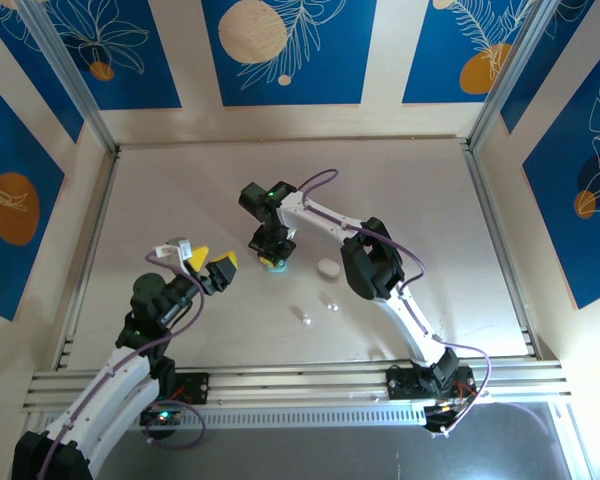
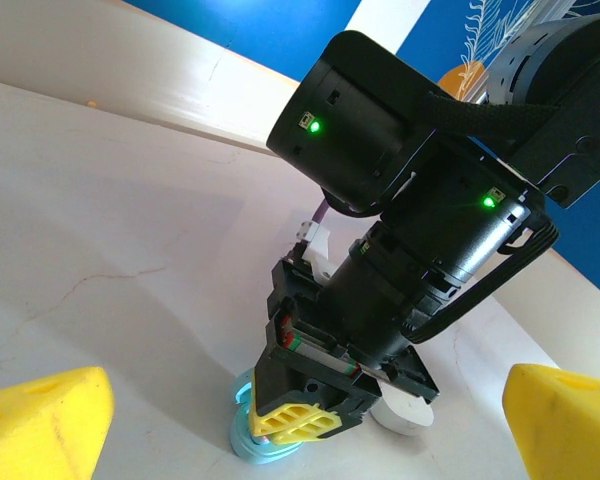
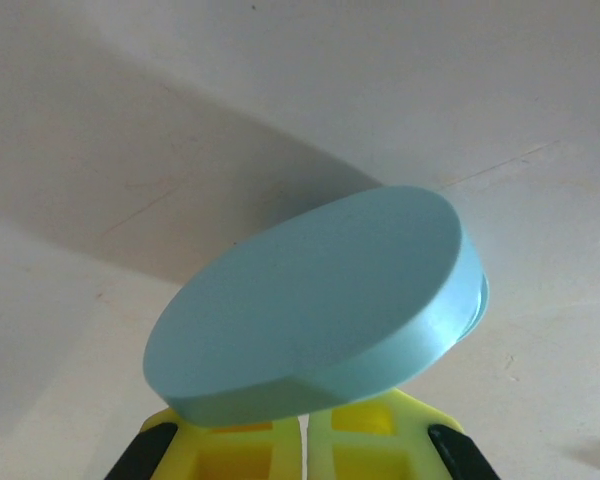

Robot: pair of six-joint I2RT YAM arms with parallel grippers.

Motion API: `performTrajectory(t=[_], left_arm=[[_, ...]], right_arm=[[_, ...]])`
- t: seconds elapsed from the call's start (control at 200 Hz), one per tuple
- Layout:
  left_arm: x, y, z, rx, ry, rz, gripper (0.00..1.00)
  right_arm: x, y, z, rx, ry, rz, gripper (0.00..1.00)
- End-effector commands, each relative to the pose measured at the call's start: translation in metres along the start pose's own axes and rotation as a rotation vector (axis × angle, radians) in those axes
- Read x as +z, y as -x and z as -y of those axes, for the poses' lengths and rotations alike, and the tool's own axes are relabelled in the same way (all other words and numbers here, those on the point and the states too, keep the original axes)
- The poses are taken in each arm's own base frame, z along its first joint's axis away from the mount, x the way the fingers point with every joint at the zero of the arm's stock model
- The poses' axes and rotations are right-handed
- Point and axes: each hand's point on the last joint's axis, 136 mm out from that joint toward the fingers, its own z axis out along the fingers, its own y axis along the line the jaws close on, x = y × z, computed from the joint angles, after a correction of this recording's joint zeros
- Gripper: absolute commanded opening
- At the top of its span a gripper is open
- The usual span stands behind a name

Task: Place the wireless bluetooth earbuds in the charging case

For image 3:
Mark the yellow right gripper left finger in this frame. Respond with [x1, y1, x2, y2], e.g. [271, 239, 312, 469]
[107, 404, 301, 480]

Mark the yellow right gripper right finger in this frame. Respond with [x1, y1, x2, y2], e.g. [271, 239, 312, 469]
[304, 388, 496, 480]

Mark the blue oval earbud charging case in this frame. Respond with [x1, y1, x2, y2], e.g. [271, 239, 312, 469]
[142, 184, 491, 431]

